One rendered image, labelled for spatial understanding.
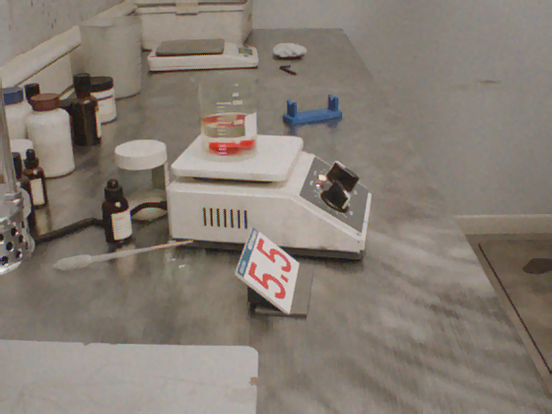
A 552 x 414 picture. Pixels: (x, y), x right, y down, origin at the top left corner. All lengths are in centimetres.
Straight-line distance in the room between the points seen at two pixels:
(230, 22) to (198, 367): 137
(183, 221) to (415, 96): 166
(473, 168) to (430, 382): 192
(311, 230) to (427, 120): 168
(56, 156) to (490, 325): 61
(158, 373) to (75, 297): 16
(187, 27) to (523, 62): 115
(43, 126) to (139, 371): 48
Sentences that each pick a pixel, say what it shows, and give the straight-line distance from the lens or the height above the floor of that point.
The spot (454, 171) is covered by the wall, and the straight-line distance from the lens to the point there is 239.
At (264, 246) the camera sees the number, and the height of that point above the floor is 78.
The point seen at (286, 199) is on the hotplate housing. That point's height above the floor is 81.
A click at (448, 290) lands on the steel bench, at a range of 63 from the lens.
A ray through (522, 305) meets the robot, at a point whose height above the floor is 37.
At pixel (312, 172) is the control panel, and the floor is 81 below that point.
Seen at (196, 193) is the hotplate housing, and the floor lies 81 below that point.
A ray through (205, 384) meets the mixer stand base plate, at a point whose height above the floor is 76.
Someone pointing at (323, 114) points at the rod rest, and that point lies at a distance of 113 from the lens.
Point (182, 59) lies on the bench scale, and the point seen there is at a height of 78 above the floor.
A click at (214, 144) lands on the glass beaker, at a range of 67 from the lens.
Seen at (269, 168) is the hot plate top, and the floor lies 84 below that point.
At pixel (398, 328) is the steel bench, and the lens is 57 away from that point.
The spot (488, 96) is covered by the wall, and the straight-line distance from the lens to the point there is 234.
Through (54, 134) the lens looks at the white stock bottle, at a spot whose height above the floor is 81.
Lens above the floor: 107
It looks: 23 degrees down
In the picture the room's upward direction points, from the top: 1 degrees counter-clockwise
